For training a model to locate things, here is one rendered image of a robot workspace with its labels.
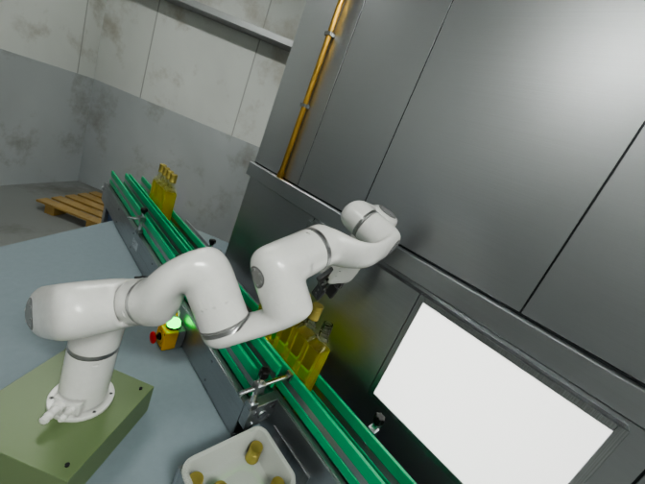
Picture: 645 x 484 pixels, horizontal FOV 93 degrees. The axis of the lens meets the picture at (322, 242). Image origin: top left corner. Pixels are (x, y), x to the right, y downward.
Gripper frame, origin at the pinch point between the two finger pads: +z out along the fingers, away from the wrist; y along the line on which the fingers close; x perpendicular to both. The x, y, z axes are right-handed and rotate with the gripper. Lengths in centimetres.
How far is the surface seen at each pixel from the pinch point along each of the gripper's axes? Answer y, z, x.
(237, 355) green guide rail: 14.0, 28.3, -2.2
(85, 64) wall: -11, 93, -431
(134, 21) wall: -45, 26, -428
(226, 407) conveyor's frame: 15.9, 40.5, 6.2
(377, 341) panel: -11.4, 3.4, 17.1
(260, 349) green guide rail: 6.6, 27.2, -1.8
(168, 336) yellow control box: 21, 47, -25
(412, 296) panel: -11.5, -13.8, 15.3
